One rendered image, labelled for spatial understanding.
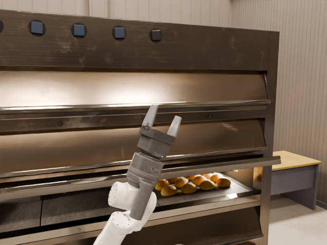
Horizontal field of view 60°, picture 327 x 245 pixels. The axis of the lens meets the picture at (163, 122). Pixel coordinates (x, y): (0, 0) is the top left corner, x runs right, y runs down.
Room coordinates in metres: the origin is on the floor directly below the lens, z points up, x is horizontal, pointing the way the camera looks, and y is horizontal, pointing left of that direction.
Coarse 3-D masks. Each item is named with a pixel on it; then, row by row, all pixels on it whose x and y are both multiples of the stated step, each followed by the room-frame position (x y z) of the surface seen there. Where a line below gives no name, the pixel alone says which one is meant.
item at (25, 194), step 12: (216, 168) 1.30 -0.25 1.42; (228, 168) 1.33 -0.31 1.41; (240, 168) 1.35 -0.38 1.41; (108, 180) 1.12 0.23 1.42; (120, 180) 1.14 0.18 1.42; (12, 192) 0.99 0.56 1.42; (24, 192) 1.01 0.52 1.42; (36, 192) 1.02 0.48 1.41; (48, 192) 1.03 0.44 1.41; (60, 192) 1.05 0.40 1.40
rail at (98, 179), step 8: (240, 160) 1.36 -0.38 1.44; (248, 160) 1.37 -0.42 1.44; (256, 160) 1.39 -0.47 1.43; (264, 160) 1.41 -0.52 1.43; (168, 168) 1.23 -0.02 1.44; (176, 168) 1.23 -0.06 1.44; (184, 168) 1.25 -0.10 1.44; (192, 168) 1.26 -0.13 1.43; (200, 168) 1.28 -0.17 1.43; (96, 176) 1.12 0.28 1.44; (104, 176) 1.12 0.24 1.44; (112, 176) 1.13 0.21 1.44; (120, 176) 1.14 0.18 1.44; (32, 184) 1.03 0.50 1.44; (40, 184) 1.03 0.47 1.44; (48, 184) 1.04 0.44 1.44; (56, 184) 1.05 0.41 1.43; (64, 184) 1.06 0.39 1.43; (72, 184) 1.07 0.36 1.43; (0, 192) 0.98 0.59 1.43; (8, 192) 0.99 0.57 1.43
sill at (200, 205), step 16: (256, 192) 1.60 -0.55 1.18; (160, 208) 1.39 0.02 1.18; (176, 208) 1.39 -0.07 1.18; (192, 208) 1.42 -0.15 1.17; (208, 208) 1.45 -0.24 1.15; (64, 224) 1.22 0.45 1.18; (80, 224) 1.22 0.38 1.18; (96, 224) 1.24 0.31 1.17; (0, 240) 1.10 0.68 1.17; (16, 240) 1.12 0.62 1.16; (32, 240) 1.14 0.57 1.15
